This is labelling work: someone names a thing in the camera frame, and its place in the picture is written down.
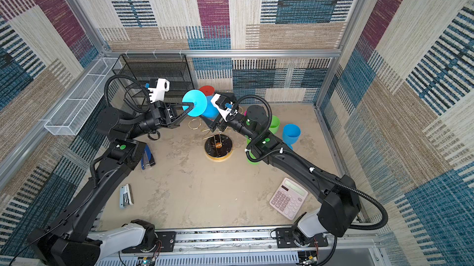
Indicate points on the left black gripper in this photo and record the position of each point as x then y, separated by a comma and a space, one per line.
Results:
163, 116

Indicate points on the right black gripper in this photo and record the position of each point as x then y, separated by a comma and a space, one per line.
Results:
220, 123

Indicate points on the blue plastic wine glass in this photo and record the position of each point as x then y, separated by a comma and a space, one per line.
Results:
201, 104
291, 134

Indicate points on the red plastic wine glass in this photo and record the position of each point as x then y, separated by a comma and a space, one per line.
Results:
207, 90

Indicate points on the green plastic wine glass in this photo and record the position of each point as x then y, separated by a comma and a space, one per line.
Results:
275, 124
250, 153

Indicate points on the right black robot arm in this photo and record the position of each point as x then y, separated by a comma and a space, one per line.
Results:
340, 200

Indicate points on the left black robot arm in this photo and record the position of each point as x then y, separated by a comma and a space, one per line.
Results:
66, 241

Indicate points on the black mesh shelf rack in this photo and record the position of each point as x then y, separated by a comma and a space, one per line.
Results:
147, 67

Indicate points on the pink calculator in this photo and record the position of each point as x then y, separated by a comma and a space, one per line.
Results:
288, 198

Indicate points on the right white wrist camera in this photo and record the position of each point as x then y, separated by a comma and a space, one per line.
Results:
223, 102

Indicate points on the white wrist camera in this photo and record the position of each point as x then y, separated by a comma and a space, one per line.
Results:
157, 89
223, 102

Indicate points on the gold wire wine glass rack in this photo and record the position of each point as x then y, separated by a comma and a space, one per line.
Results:
217, 145

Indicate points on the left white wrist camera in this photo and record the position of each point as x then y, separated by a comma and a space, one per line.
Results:
157, 89

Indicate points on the white wire mesh basket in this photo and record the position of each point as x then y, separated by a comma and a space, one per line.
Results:
76, 109

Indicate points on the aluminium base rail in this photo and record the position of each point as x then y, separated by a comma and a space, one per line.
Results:
233, 246

